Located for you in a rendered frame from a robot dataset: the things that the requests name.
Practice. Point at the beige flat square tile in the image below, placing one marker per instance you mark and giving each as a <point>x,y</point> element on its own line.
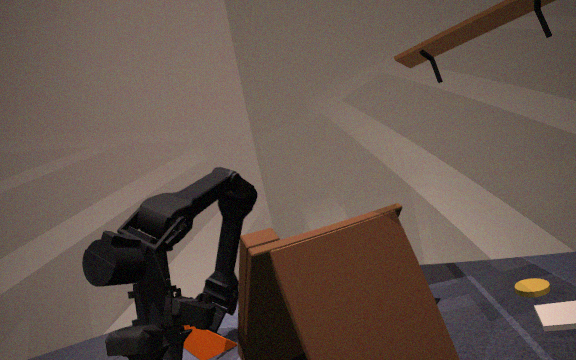
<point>557,316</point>

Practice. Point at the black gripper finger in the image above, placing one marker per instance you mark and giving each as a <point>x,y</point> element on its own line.
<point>154,355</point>
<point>176,342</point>

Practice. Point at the yellow round disc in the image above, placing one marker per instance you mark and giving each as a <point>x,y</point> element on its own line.
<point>532,287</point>

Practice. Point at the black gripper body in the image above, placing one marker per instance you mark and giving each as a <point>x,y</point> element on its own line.
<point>146,333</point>

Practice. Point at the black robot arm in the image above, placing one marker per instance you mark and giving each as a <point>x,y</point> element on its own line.
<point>135,257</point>

